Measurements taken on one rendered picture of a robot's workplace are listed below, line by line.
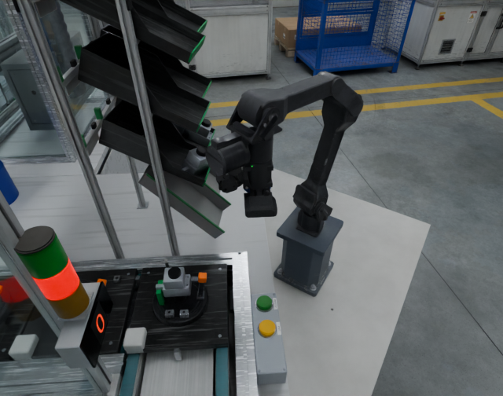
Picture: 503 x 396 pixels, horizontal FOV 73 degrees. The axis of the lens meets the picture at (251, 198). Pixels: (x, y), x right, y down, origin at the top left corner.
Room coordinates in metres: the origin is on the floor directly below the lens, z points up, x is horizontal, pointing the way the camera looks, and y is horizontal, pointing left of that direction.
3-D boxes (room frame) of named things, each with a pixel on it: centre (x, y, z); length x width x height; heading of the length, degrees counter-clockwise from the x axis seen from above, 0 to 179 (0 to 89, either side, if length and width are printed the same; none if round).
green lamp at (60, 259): (0.31, 0.29, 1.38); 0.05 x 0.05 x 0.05
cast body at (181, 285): (0.51, 0.19, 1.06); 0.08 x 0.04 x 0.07; 94
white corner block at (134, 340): (0.41, 0.27, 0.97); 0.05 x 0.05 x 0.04; 4
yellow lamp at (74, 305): (0.31, 0.29, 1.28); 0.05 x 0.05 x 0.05
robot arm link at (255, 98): (0.65, -0.10, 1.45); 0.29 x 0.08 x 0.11; 128
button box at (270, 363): (0.44, -0.04, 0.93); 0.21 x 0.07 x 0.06; 4
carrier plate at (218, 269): (0.51, 0.18, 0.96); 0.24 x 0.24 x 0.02; 4
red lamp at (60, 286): (0.31, 0.29, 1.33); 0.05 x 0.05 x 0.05
